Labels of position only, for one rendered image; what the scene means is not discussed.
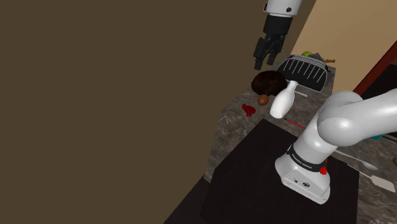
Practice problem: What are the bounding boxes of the black dish rack white bars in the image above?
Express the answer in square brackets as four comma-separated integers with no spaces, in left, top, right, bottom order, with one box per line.
[275,54,330,93]

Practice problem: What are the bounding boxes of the dark brown bowl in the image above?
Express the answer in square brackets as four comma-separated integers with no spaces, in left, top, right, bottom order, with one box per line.
[251,70,289,97]

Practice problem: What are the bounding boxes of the small red crumpled object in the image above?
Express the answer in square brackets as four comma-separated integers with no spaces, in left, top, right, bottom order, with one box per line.
[241,103,257,117]

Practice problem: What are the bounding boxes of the black robot stand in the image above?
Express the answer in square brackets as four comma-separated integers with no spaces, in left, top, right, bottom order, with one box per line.
[200,118,361,224]

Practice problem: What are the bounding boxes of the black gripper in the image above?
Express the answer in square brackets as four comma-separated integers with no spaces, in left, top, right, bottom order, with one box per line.
[253,14,293,71]

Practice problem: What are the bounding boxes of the white spatula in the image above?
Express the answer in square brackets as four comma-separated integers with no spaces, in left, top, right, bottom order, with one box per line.
[346,164,396,193]

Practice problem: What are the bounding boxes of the white spoon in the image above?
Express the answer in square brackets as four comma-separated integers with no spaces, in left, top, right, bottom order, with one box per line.
[334,150,378,171]

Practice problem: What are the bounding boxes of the dark red door frame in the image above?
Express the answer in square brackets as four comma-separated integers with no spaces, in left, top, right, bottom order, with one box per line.
[353,40,397,96]

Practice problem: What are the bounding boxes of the red pen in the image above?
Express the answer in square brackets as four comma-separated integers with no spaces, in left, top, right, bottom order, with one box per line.
[283,117,307,130]

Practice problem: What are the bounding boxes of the white bottle vase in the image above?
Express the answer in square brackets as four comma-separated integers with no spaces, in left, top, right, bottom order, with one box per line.
[268,80,299,120]

